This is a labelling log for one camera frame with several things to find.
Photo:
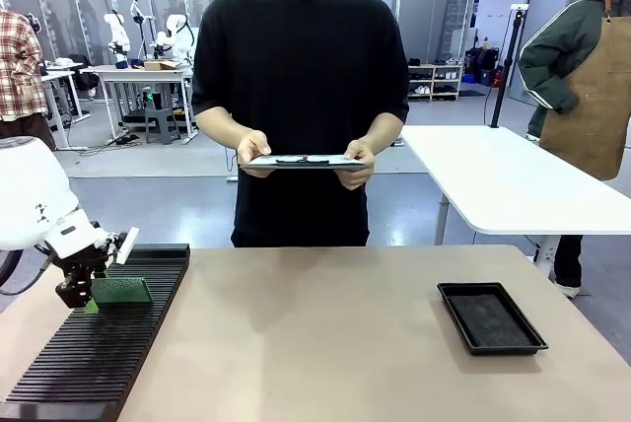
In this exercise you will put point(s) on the grey plastic stool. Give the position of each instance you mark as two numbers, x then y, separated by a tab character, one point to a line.
161	126

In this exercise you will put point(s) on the white side table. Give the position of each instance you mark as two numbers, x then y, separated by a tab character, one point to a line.
503	180

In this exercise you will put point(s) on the person in brown apron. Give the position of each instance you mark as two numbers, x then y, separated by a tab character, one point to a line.
586	77

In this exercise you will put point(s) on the grey clipboard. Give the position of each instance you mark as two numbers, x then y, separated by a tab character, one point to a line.
256	164

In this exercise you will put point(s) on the white narrow background desk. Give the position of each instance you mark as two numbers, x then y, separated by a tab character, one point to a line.
61	77

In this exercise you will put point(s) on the black office chair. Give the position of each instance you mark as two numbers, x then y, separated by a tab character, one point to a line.
84	74

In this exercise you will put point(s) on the black slotted PCB rack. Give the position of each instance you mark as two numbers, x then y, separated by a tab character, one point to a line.
98	353

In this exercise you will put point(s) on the cardboard box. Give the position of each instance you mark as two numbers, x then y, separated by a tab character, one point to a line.
161	65

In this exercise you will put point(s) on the small white background robot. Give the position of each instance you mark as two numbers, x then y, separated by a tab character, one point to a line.
118	35

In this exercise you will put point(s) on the person in black t-shirt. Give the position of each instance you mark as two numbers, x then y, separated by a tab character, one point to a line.
301	72

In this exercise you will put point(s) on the black tripod pole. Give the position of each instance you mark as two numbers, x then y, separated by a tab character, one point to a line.
508	62

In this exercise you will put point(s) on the large white background robot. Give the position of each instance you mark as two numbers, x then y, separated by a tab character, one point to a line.
180	40

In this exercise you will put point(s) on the person's right hand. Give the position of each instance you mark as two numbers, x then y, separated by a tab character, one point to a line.
254	151

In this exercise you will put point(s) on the person's right forearm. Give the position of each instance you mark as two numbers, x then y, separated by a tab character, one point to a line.
219	128

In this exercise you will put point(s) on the black plastic tray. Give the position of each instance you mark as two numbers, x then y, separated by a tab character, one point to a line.
443	294

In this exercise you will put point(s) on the person in plaid shirt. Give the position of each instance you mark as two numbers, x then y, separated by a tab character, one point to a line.
17	72

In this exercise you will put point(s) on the person's left hand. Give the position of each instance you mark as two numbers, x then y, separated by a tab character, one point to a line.
360	173

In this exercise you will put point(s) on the white background camera stand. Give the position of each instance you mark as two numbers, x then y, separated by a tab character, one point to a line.
138	22

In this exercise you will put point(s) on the person's left forearm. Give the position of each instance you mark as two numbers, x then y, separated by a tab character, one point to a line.
387	128

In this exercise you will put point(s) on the white paper sheet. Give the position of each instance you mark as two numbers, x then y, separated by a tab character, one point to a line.
340	160

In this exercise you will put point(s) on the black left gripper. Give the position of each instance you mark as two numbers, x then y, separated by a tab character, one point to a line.
86	259

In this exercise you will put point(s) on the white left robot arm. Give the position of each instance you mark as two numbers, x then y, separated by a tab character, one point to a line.
29	195

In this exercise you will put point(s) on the wooden shoe rack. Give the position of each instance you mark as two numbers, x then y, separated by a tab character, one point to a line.
434	82

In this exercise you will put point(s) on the green PCB board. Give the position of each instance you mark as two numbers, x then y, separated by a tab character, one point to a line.
123	291

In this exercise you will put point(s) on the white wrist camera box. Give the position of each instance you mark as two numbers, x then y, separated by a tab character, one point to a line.
128	244

